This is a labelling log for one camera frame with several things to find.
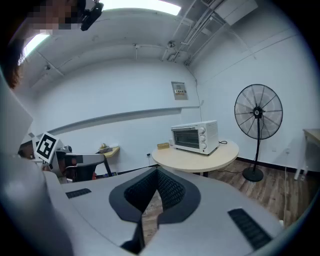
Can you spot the person's pale shirt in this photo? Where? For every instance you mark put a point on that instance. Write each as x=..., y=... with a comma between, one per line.
x=12, y=120

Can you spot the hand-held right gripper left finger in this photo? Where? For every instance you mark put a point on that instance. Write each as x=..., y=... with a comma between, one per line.
x=100, y=212

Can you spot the small green plant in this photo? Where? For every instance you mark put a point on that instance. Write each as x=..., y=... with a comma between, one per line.
x=103, y=145

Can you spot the white ceiling air conditioner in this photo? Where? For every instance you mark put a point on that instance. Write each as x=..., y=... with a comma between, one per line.
x=236, y=10

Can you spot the person's left forearm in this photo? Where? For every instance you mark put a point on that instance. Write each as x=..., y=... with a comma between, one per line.
x=25, y=154

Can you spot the person's face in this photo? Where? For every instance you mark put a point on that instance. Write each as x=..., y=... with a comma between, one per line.
x=52, y=17

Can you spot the tan rectangular tray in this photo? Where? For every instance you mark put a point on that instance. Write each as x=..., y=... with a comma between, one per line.
x=163, y=146

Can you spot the pale mug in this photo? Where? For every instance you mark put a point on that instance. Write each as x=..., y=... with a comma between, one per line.
x=171, y=143

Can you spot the grey wall rail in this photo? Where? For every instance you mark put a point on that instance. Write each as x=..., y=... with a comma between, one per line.
x=160, y=110

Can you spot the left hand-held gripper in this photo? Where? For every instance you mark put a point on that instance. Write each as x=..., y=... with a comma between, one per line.
x=46, y=147

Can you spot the bundle of white ceiling conduits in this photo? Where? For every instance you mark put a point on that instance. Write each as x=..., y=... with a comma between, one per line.
x=195, y=30

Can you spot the grey wall electrical panel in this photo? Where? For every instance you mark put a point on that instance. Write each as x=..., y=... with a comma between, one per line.
x=179, y=90

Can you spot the black head-mounted camera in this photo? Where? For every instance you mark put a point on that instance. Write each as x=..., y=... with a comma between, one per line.
x=91, y=15

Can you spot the ceiling dome sensor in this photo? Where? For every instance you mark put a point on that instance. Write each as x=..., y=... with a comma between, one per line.
x=47, y=67
x=171, y=44

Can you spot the long ceiling light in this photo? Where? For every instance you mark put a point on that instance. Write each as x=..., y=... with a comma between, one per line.
x=140, y=7
x=36, y=44

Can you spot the white toaster oven housing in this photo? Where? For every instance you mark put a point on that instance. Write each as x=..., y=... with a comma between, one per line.
x=211, y=135

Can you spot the round beige table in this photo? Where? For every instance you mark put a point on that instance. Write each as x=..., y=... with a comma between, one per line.
x=195, y=160

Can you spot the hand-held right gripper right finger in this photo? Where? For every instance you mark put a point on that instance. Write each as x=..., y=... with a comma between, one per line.
x=207, y=225

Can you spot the small yellow wooden desk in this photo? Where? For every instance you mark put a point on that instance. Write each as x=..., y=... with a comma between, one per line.
x=111, y=150

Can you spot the black pedestal fan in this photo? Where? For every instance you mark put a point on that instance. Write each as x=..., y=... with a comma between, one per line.
x=257, y=112

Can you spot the black power adapter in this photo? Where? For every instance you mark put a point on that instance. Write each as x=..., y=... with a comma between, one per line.
x=148, y=155

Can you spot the grey cloth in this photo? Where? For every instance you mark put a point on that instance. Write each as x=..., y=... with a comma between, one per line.
x=105, y=149

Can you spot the white oven knob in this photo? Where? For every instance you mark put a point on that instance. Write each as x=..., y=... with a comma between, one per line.
x=203, y=145
x=203, y=138
x=202, y=130

